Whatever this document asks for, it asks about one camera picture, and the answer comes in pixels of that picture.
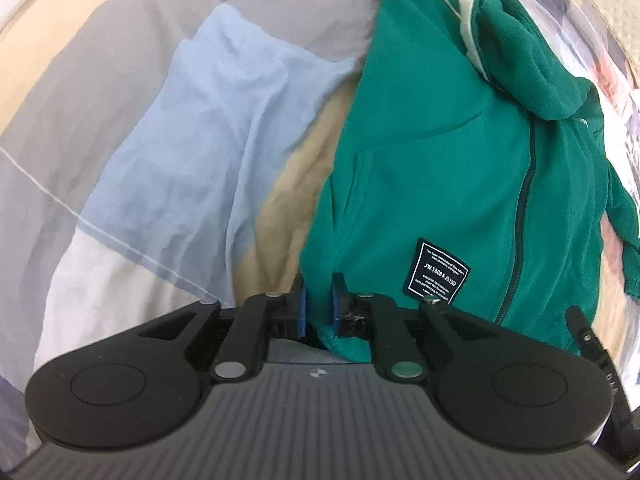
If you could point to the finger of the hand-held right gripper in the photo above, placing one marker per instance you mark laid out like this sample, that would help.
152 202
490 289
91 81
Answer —
585 335

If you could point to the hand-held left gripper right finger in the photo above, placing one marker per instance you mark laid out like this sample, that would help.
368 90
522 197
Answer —
339 310

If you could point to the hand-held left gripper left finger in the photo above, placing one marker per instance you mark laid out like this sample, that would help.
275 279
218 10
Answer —
300 310

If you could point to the green zip hoodie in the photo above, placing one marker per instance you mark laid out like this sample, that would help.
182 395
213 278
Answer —
425 160

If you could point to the patchwork duvet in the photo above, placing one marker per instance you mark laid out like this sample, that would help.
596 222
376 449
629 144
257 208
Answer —
150 160

